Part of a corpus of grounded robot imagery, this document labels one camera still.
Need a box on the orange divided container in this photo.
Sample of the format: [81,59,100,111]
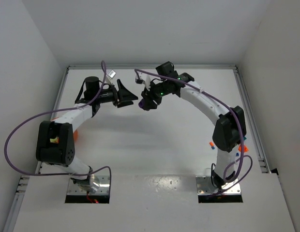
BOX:
[50,117,79,141]

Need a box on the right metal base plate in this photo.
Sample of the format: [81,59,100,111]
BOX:
[195,176,241,196]

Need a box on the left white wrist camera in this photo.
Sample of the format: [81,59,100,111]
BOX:
[106,70,116,85]

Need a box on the metal base plate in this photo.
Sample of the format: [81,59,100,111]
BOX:
[67,175,110,196]
[195,176,241,196]

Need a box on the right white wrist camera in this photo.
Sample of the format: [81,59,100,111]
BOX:
[135,73,151,91]

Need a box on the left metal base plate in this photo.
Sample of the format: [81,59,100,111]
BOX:
[67,175,110,196]

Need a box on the orange cone lego piece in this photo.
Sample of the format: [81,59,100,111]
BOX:
[238,145,249,153]

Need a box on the lime green lego brick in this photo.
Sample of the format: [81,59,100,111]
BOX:
[50,137,59,144]

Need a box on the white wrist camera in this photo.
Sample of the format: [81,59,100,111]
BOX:
[106,70,116,85]
[135,73,151,91]

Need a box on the purple lego brick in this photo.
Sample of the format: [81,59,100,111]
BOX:
[138,99,145,110]

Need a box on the black base cable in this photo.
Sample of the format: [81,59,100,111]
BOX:
[210,162,217,184]

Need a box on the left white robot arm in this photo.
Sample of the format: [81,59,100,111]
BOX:
[36,76,138,187]

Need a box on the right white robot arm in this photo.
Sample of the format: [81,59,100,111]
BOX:
[135,61,246,189]

